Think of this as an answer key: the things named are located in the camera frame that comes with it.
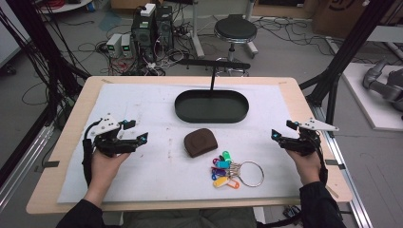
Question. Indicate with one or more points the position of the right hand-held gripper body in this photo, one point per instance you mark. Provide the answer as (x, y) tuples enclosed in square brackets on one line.
[(304, 142)]

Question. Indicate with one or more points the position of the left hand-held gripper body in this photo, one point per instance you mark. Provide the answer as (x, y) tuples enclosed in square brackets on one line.
[(109, 144)]

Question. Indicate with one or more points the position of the brown pouch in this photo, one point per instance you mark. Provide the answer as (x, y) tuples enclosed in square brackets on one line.
[(200, 142)]

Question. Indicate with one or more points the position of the black oval tray stand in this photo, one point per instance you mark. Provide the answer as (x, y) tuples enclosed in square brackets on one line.
[(211, 107)]

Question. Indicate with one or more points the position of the person's right hand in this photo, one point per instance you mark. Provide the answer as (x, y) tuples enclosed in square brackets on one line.
[(305, 166)]

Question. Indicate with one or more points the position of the person's left hand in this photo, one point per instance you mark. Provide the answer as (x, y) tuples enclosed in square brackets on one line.
[(107, 171)]

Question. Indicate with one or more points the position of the white table mat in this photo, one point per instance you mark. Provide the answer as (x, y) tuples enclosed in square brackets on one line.
[(158, 171)]

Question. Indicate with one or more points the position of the black tape piece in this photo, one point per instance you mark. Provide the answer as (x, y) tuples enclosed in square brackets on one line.
[(335, 164), (51, 164)]

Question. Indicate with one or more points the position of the wooden table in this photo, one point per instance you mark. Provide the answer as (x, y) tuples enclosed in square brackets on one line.
[(71, 133)]

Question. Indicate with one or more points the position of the white board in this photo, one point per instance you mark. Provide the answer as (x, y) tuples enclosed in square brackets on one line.
[(361, 95)]

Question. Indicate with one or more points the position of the grey power supply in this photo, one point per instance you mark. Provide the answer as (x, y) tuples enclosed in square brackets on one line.
[(126, 46), (114, 46)]

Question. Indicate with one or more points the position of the black computer tower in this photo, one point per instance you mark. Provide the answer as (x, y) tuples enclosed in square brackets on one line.
[(164, 28), (144, 36)]

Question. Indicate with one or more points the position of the black round stool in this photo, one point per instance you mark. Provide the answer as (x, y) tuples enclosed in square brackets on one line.
[(235, 30)]

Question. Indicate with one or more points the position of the white table leg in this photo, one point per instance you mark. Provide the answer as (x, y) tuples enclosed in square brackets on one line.
[(197, 34)]

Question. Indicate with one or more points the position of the white box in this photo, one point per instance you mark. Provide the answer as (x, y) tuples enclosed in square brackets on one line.
[(148, 9)]

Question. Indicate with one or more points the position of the aluminium rail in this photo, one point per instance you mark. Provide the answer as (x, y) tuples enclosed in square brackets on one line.
[(345, 164), (22, 164)]

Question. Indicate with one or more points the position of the black frame post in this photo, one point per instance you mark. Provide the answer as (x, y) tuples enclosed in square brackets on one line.
[(41, 47), (348, 47)]

